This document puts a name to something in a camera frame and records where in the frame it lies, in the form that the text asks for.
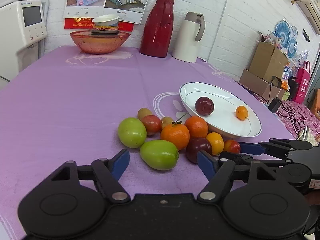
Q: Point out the black power adapter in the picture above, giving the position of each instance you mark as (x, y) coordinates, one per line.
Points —
(274, 105)

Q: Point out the purple tablecloth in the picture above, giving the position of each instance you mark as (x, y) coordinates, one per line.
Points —
(68, 105)

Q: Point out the large orange mandarin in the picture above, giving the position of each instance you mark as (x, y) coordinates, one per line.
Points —
(178, 134)

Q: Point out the dark red plum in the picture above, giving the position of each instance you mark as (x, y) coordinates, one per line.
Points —
(194, 146)
(204, 106)

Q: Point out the green apple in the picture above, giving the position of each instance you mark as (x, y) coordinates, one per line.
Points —
(132, 133)
(161, 155)

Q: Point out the yellow-orange kumquat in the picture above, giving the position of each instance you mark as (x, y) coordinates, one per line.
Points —
(216, 142)

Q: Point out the pink gift bag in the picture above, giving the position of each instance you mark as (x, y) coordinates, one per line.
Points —
(303, 79)

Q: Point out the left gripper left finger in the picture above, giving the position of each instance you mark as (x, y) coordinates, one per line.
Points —
(107, 172)

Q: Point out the blue decorative fans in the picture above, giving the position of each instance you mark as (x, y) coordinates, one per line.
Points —
(287, 36)

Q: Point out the red cherry tomato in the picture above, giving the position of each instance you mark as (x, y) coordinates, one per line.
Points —
(152, 124)

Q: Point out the brown-green longan fruit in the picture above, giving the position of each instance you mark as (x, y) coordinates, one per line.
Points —
(143, 112)

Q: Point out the cardboard boxes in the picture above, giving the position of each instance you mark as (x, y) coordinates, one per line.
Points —
(265, 71)

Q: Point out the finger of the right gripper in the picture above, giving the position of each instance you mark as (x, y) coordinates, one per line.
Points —
(279, 148)
(243, 162)

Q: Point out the white thermos jug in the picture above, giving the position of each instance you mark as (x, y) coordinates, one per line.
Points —
(189, 38)

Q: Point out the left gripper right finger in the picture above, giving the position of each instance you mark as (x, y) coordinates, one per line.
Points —
(220, 175)

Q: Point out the white round plate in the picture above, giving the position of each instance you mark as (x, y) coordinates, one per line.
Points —
(223, 118)

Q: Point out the stack of small bowls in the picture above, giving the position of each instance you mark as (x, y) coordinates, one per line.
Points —
(106, 25)

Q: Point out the orange glass bowl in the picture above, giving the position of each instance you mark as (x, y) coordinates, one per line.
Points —
(98, 44)

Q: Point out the white water dispenser machine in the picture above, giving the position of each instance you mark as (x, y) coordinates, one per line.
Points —
(22, 29)

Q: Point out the red thermos jug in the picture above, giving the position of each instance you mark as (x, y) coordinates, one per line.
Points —
(158, 29)

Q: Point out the leopard pattern blanket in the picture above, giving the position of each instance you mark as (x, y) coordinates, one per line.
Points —
(296, 118)

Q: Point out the small orange kumquat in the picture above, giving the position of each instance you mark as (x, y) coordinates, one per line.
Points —
(241, 113)

